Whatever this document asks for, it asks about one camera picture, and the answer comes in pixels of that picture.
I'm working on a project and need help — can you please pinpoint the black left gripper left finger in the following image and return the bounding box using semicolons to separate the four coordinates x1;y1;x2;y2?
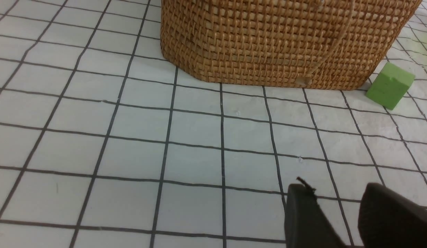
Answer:
284;177;346;248

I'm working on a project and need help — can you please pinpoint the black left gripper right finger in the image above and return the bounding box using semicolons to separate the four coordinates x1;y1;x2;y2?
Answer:
358;183;427;248

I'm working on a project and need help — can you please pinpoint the green foam cube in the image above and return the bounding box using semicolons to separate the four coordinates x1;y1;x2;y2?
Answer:
366;62;415;110

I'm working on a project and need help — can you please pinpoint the woven wicker basket green lining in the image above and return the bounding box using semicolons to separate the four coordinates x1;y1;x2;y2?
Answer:
160;0;421;91

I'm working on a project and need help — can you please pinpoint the white grid tablecloth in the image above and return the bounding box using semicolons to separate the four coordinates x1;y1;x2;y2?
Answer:
0;0;427;248

